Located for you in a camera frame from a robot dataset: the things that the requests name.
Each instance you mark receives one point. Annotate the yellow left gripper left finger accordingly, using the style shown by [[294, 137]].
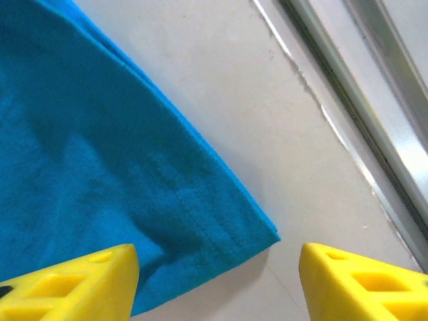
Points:
[[67, 294]]

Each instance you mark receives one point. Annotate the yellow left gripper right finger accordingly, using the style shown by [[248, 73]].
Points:
[[361, 294]]

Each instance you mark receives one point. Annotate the blue t-shirt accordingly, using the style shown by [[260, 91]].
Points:
[[83, 133]]

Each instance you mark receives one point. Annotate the aluminium frame rail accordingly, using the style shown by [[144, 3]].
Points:
[[384, 100]]

